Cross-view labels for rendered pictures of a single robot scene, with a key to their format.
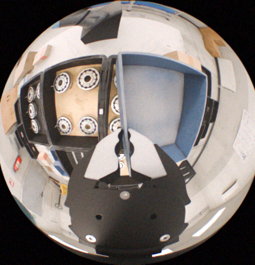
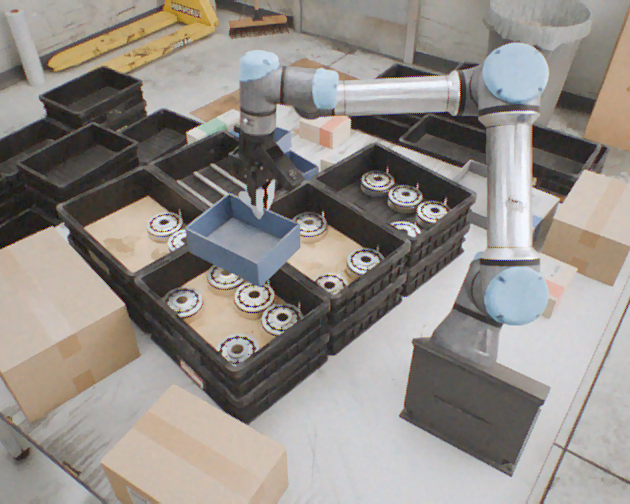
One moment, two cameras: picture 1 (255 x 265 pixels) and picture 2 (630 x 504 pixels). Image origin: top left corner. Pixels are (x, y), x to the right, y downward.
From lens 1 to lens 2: 1.29 m
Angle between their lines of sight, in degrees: 44
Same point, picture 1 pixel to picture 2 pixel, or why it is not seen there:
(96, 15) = (448, 326)
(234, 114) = not seen: outside the picture
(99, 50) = (388, 370)
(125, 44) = (367, 417)
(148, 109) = (253, 245)
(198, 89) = (245, 263)
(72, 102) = (323, 258)
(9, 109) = not seen: outside the picture
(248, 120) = not seen: outside the picture
